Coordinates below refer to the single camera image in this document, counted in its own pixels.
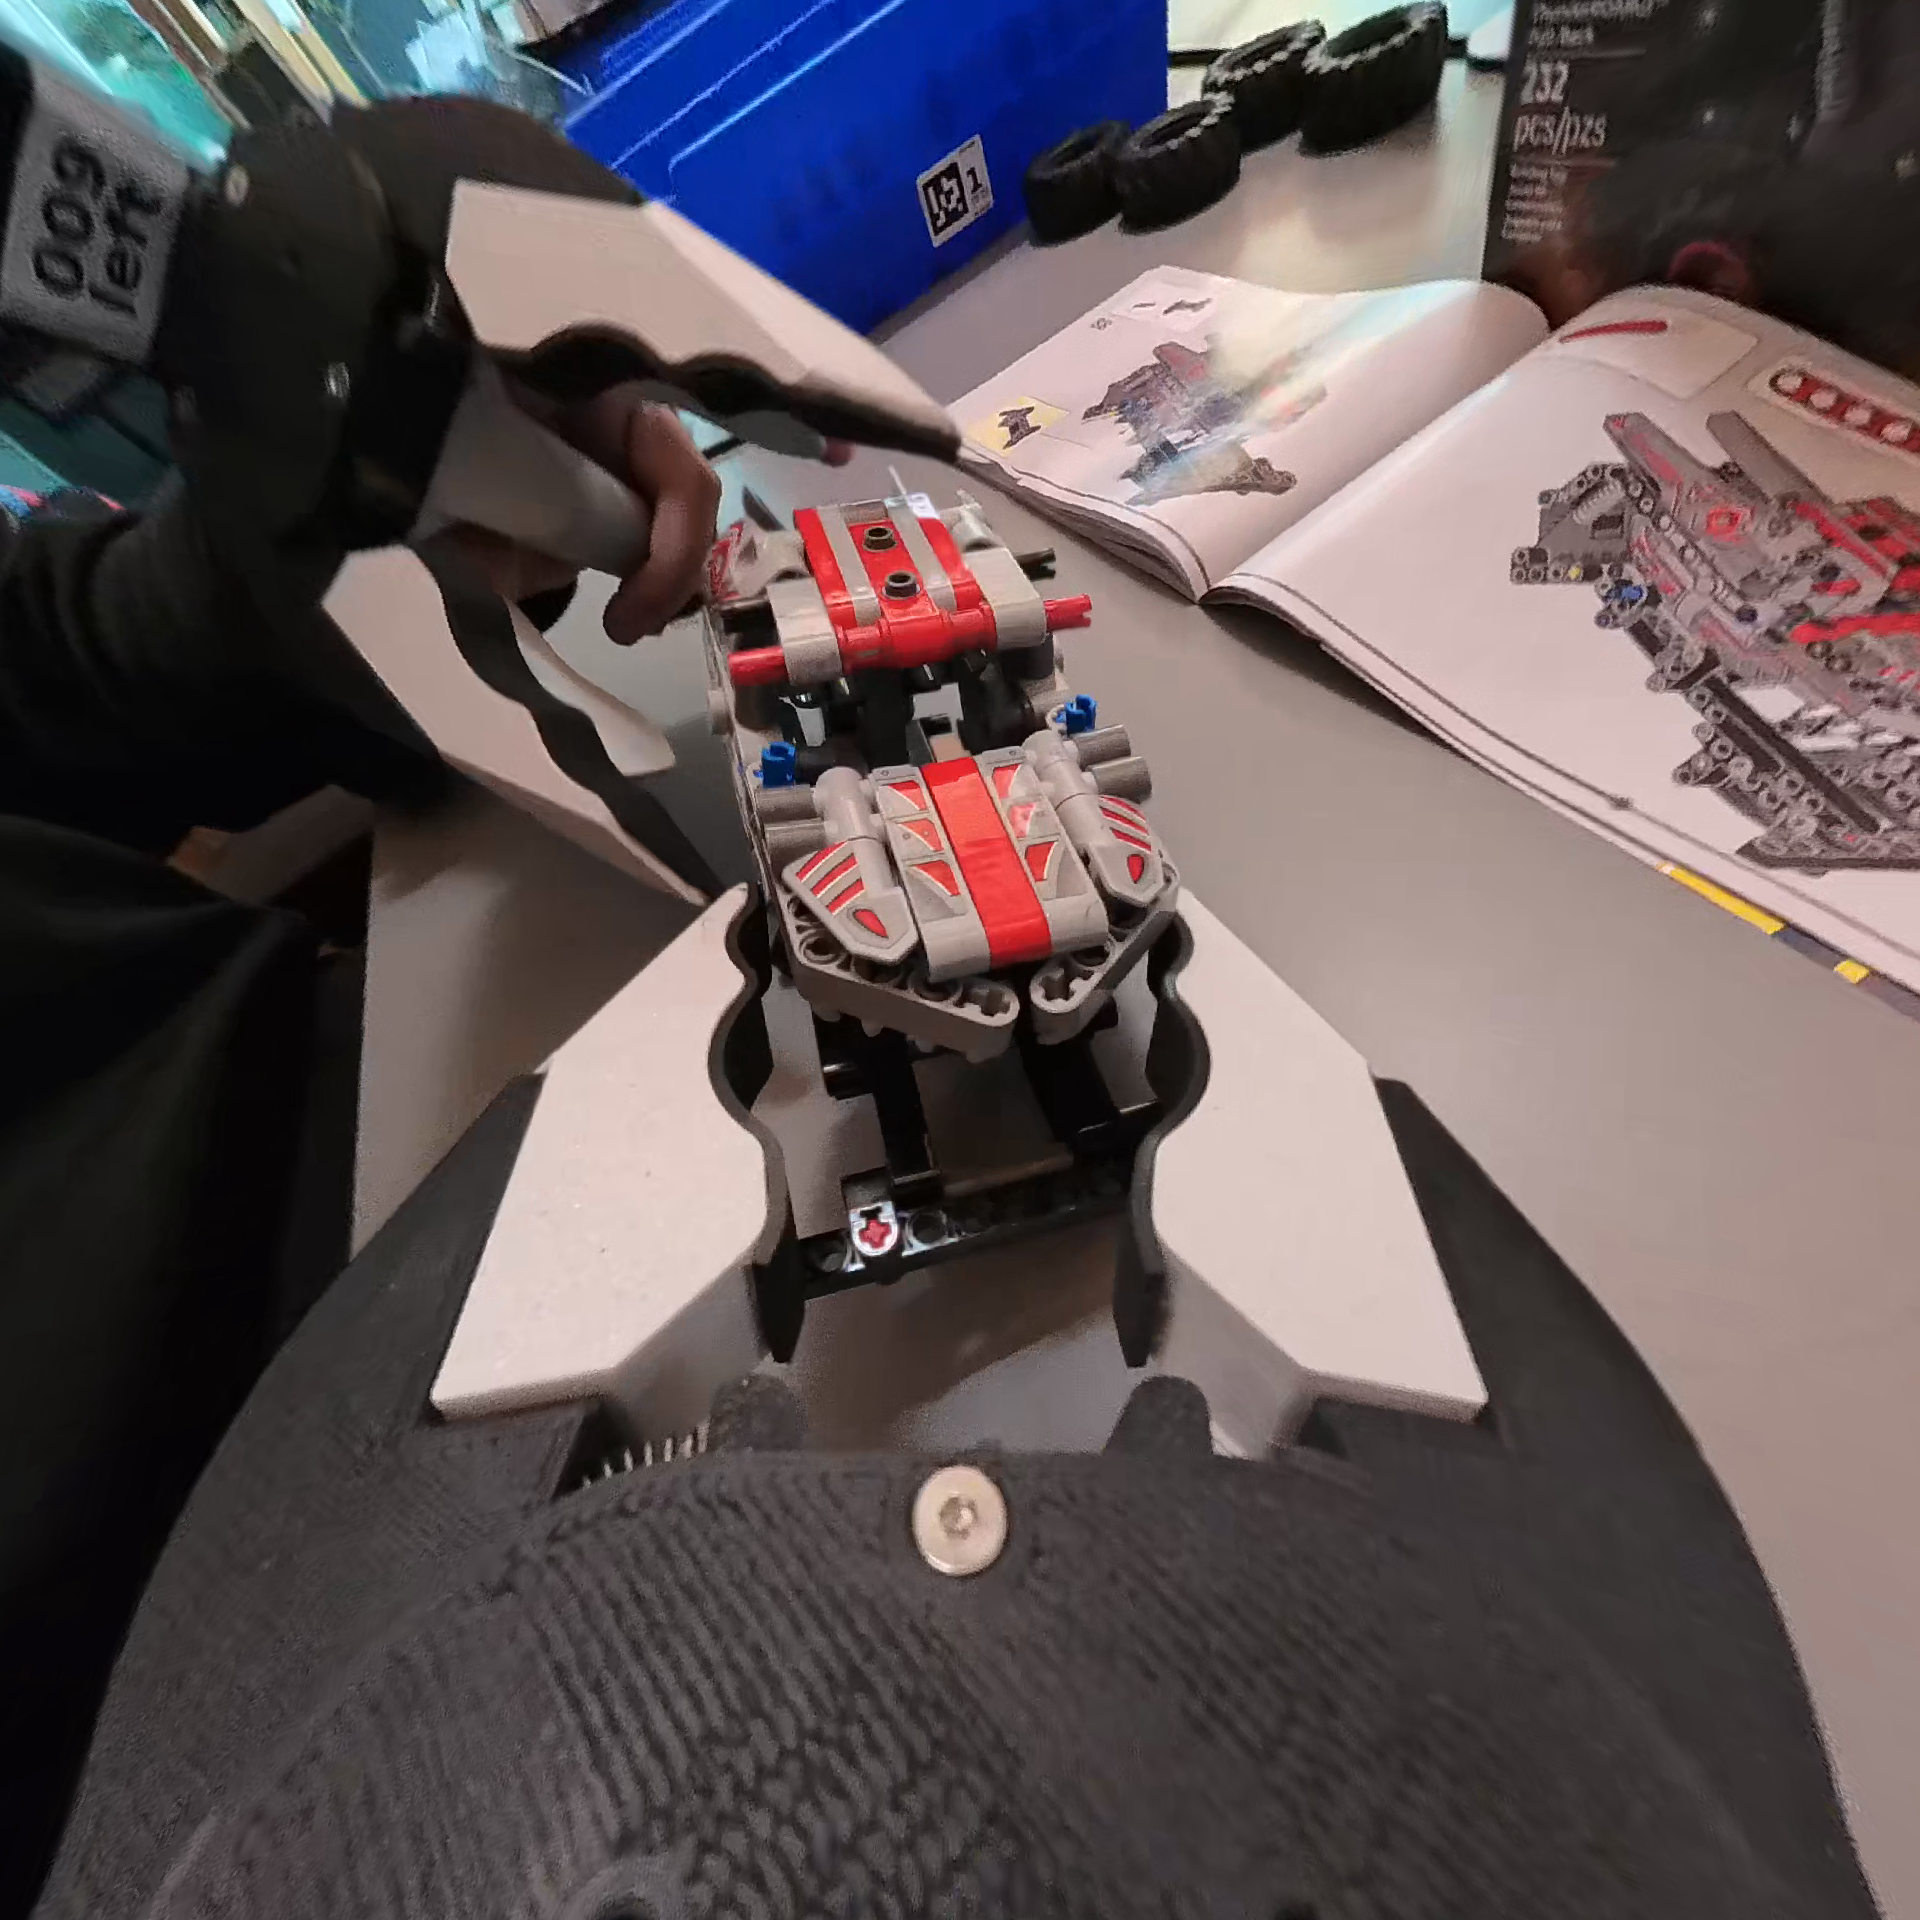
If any open instruction booklet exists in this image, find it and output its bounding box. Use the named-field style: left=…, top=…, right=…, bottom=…
left=949, top=268, right=1920, bottom=999

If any black toy tyre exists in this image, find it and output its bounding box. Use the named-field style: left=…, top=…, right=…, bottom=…
left=1205, top=21, right=1328, bottom=149
left=1024, top=120, right=1133, bottom=244
left=1303, top=0, right=1451, bottom=154
left=1117, top=93, right=1243, bottom=231

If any blue plastic bin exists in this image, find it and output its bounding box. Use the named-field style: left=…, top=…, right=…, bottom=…
left=547, top=0, right=1172, bottom=339

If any square marker sticker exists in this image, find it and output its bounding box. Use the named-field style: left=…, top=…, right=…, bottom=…
left=914, top=136, right=1000, bottom=252

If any person's left hand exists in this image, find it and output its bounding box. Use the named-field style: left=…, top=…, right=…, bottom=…
left=599, top=394, right=729, bottom=648

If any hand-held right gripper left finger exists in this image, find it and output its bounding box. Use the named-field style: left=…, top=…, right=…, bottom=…
left=429, top=883, right=805, bottom=1424

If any person's left forearm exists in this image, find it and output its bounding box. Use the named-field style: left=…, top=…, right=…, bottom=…
left=0, top=464, right=453, bottom=841

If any grey red brick model car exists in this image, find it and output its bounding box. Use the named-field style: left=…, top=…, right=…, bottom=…
left=703, top=488, right=1186, bottom=1308

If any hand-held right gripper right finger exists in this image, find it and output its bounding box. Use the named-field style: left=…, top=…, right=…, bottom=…
left=1114, top=897, right=1490, bottom=1461

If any grey desk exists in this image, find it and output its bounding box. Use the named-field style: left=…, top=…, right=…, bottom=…
left=322, top=0, right=1920, bottom=1920

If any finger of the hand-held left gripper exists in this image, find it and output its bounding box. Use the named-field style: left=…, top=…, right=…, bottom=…
left=321, top=546, right=712, bottom=911
left=443, top=180, right=964, bottom=464

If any black toy set box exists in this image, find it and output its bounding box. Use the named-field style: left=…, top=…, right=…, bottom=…
left=1482, top=0, right=1920, bottom=329

